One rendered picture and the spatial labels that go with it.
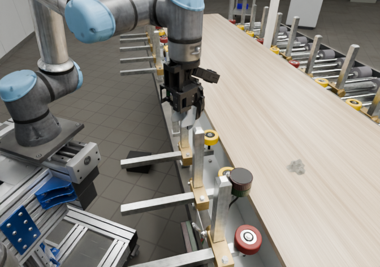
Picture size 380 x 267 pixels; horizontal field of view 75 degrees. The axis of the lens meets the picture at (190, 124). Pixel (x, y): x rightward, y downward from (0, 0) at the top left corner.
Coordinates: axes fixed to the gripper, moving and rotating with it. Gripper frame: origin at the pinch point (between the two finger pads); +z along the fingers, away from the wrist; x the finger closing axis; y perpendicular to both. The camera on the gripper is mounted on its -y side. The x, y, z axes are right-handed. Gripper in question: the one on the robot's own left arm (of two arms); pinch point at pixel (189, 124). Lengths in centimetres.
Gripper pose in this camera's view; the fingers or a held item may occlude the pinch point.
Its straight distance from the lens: 69.7
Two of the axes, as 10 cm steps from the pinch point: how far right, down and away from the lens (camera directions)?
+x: 7.3, 4.2, -5.4
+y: -6.9, 4.3, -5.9
